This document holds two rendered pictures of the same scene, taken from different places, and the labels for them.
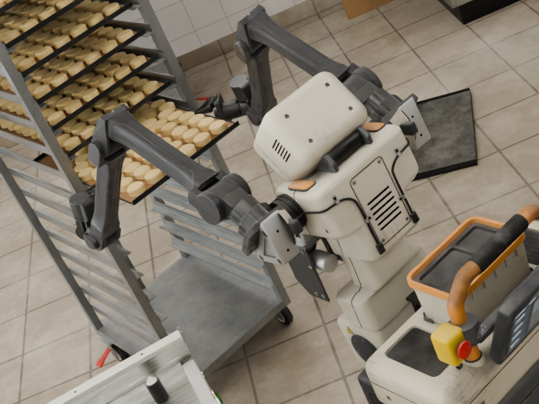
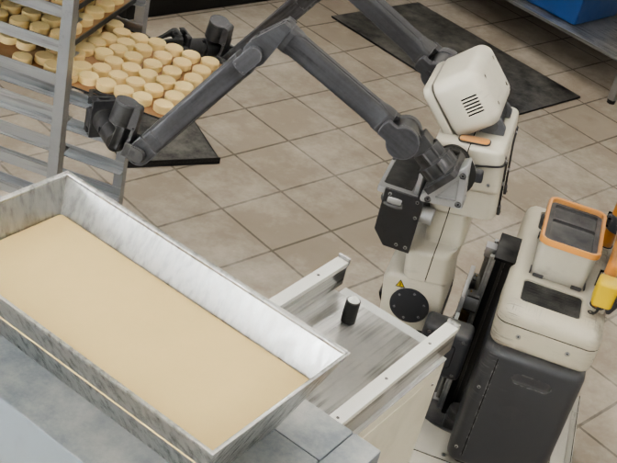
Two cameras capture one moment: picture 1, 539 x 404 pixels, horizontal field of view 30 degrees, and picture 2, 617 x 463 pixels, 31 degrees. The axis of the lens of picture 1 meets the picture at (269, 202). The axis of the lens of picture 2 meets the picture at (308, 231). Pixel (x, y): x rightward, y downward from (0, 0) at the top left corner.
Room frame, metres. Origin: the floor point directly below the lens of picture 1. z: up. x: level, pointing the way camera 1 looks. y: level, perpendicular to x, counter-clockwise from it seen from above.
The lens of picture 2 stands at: (0.66, 1.98, 2.26)
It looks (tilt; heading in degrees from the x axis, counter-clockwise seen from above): 33 degrees down; 308
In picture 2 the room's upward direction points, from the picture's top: 14 degrees clockwise
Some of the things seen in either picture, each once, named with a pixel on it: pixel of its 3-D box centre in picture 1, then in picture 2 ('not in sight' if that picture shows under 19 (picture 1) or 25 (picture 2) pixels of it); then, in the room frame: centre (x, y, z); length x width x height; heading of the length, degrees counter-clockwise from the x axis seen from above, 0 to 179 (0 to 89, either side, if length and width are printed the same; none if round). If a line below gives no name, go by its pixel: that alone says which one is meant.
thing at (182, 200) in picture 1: (187, 202); (25, 135); (3.14, 0.27, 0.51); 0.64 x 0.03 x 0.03; 28
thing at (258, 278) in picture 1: (216, 260); not in sight; (3.14, 0.27, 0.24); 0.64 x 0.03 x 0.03; 28
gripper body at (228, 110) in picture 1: (230, 110); (190, 48); (2.78, -0.01, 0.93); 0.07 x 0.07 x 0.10; 74
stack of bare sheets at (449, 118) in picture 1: (427, 135); (150, 124); (3.72, -0.73, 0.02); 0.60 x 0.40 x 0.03; 160
